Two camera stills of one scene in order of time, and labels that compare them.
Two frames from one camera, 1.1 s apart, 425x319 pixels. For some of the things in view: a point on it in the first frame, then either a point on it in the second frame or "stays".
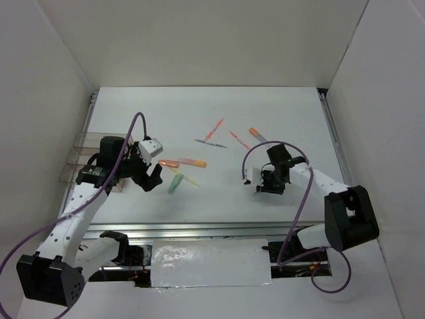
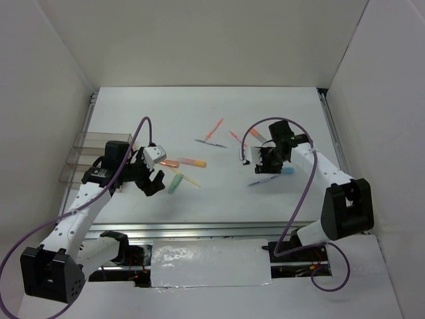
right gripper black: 266,188 -> 265,168
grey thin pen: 212,143 stays
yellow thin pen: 186,177 stays
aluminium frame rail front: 200,230 stays
